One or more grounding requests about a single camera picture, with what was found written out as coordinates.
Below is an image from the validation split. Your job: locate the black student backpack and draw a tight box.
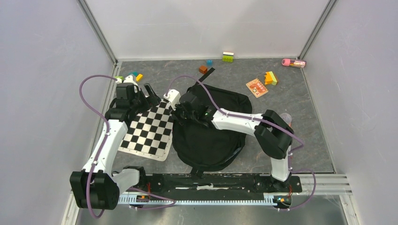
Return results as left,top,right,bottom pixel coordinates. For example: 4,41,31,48
172,85,253,172

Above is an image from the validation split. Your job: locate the green white block stack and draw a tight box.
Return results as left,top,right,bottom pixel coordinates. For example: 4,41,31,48
222,52,234,62

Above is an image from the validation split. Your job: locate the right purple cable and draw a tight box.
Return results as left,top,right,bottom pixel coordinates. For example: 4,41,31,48
166,75,318,212

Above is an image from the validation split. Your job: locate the purple cable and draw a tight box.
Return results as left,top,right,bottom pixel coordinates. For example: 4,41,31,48
166,75,318,212
79,74,176,219

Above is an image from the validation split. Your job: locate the teal block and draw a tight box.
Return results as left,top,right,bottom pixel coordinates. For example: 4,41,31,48
129,71,138,77

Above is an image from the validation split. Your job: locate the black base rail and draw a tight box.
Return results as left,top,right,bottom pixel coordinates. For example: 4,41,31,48
118,173,303,206

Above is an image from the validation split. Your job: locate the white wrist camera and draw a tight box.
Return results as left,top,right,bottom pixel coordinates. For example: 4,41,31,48
163,89,181,111
116,75,138,89

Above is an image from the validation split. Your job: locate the clear round glitter jar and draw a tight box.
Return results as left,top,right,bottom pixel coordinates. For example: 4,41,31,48
280,113,292,126

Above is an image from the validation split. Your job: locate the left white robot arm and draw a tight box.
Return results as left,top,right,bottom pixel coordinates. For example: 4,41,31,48
69,82,161,210

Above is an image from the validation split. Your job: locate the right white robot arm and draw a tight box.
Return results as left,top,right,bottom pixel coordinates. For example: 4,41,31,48
163,90,293,191

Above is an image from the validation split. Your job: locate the small orange spiral notebook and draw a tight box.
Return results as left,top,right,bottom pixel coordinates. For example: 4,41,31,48
246,78,268,98

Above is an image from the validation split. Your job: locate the orange green block stack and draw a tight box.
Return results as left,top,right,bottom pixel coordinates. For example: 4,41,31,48
265,71,278,86

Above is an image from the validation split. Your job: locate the yellow orange block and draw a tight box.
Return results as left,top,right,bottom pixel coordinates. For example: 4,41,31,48
136,74,143,82

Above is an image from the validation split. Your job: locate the pink capped marker tube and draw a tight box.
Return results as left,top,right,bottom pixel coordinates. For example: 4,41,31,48
282,58,306,68

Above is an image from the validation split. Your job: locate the black white chessboard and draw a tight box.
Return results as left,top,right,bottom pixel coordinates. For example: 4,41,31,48
118,100,173,162

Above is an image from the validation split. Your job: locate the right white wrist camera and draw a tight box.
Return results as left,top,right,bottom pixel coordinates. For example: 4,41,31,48
163,89,181,111

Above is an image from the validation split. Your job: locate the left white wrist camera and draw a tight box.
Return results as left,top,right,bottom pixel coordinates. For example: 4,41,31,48
116,75,138,89

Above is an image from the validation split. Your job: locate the brown orange cube block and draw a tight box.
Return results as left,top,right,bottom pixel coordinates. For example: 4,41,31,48
199,65,208,74

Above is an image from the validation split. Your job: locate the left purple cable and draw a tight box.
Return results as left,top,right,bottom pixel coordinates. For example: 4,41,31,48
79,74,176,219

